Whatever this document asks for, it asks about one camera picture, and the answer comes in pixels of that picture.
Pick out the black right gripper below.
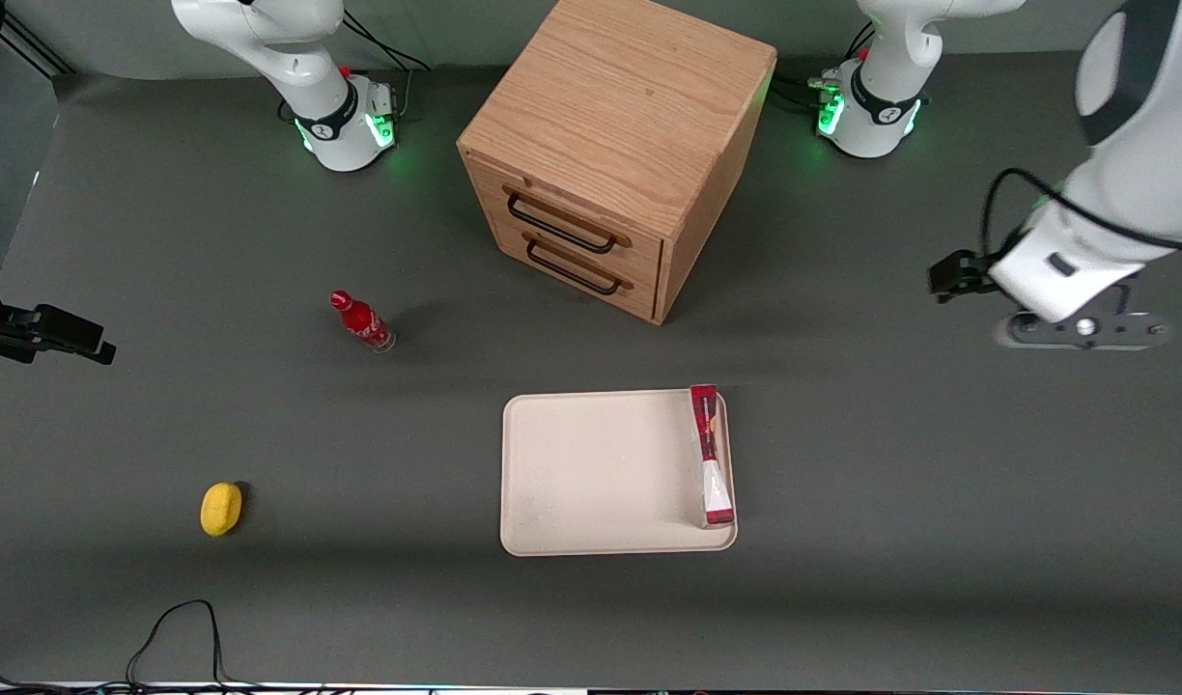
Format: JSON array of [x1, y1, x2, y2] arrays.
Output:
[[0, 278, 118, 366]]

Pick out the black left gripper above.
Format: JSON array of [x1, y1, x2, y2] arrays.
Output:
[[928, 249, 1003, 305]]

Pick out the red cookie box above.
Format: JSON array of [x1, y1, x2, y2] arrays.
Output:
[[689, 384, 737, 528]]

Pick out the cream plastic tray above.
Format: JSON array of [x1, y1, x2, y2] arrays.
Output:
[[500, 388, 739, 558]]

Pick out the yellow lemon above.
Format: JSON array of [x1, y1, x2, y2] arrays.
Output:
[[200, 482, 244, 538]]

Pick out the red cola bottle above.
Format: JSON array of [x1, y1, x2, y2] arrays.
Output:
[[329, 290, 397, 354]]

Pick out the wooden drawer cabinet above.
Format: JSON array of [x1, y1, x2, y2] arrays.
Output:
[[456, 0, 778, 326]]

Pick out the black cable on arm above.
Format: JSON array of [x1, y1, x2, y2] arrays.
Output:
[[980, 168, 1182, 254]]

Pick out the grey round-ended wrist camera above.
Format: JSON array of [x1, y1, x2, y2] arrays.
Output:
[[995, 311, 1173, 350]]

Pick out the black cables at arm base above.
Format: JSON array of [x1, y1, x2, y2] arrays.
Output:
[[773, 24, 877, 112], [343, 10, 433, 74]]

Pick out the black looped cable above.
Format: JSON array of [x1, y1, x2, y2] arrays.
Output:
[[126, 599, 227, 688]]

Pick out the black cable bundle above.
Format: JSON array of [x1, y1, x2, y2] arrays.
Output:
[[0, 664, 119, 695]]

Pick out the black drawer handle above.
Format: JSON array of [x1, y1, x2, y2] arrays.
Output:
[[521, 232, 636, 297], [502, 185, 633, 256]]

